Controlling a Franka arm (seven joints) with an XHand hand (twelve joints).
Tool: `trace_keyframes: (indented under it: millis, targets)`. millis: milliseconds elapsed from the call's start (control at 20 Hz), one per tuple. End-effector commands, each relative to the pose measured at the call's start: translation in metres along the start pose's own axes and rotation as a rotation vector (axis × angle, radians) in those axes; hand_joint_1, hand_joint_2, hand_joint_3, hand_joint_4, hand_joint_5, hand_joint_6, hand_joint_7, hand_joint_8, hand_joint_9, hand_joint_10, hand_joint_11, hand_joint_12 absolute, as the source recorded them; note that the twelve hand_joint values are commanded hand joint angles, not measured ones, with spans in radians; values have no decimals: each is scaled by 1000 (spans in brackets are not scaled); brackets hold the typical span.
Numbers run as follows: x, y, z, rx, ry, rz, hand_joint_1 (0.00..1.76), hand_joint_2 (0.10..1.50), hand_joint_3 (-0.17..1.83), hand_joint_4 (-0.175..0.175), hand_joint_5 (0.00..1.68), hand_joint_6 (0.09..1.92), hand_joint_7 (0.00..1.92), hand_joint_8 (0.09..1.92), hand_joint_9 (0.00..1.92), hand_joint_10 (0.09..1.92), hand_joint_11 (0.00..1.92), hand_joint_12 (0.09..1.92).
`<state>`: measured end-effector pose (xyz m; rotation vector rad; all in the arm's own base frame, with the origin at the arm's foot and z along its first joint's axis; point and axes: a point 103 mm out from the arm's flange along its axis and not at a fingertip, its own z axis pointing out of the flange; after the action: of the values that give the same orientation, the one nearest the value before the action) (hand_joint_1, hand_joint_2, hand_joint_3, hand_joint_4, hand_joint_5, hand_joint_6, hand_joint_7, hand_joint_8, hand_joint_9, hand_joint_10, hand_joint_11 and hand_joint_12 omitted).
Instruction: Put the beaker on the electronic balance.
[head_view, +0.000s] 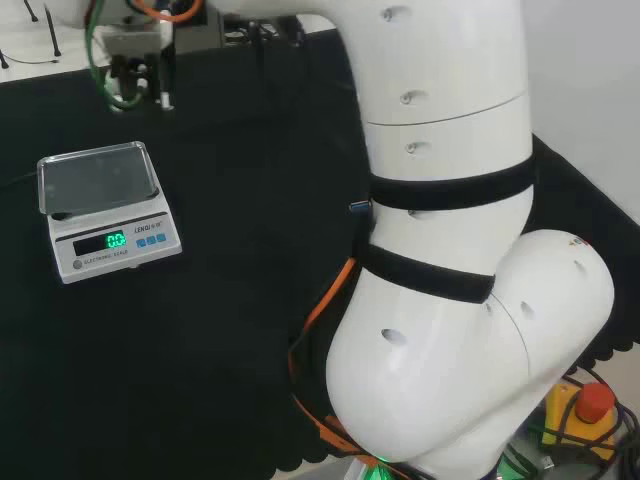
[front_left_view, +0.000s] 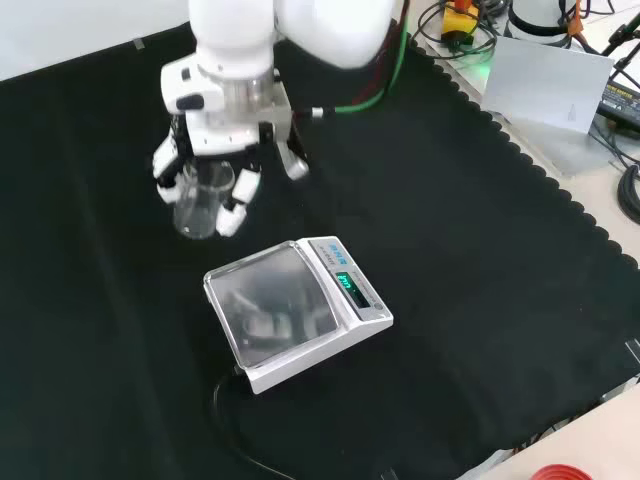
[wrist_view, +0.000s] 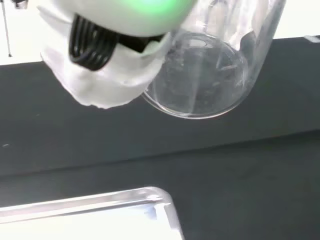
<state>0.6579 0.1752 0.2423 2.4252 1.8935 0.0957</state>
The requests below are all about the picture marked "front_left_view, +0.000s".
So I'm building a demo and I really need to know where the black thick cable bundle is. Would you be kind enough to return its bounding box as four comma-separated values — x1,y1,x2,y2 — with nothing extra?
617,163,640,225

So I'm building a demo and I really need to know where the white electronic balance steel pan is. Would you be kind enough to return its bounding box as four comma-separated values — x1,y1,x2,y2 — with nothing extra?
203,235,395,396

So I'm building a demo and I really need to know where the clear glass beaker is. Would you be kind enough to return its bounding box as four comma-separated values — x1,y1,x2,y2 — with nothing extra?
172,162,236,241

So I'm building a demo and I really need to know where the yellow stop button box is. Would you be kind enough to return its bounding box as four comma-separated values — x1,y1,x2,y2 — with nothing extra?
439,0,482,45

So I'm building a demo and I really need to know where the red round object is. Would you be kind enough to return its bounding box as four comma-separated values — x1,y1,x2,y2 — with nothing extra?
529,463,595,480

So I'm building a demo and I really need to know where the black power adapter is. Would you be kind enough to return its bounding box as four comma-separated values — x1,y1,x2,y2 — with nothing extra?
595,74,640,129

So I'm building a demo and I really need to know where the black tripod leg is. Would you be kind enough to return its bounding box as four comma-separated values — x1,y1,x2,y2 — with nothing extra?
599,9,640,76

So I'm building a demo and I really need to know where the pale grey board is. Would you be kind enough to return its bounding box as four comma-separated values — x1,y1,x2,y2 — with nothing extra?
480,35,615,135

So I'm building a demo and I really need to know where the black bench cloth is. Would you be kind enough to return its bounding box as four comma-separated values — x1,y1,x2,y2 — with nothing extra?
0,17,640,480

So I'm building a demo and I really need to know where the green robot cable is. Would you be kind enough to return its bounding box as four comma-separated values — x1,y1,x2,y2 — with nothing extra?
294,0,412,121

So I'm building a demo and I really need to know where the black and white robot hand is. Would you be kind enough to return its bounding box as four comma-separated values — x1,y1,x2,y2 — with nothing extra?
152,79,310,238

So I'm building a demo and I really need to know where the black balance power cable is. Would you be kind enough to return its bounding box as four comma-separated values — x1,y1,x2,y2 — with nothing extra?
211,366,321,480

